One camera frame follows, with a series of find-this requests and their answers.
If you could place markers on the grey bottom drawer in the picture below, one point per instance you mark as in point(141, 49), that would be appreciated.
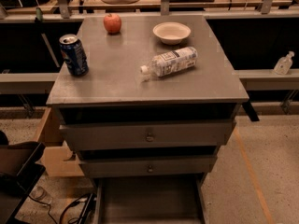
point(169, 199)

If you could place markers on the grey drawer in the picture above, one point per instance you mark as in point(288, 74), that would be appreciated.
point(147, 135)
point(175, 165)
point(169, 199)

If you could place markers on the grey drawer cabinet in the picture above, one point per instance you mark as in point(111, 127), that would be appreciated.
point(114, 92)

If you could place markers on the grey middle drawer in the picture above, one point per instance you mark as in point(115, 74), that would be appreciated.
point(175, 165)

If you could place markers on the grey top drawer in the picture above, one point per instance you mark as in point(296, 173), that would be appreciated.
point(147, 135)

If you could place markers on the clear plastic water bottle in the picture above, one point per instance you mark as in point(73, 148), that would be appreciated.
point(171, 62)

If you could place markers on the white paper bowl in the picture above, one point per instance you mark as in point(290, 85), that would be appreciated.
point(171, 33)

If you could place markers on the red apple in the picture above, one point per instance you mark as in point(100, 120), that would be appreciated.
point(112, 23)

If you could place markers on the blue soda can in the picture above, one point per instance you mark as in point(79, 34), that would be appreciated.
point(74, 55)

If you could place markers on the wooden box on floor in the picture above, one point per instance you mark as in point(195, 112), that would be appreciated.
point(58, 159)

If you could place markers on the hand sanitizer bottle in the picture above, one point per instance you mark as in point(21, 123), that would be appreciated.
point(284, 64)

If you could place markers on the black box with lid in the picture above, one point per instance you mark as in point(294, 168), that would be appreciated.
point(19, 173)

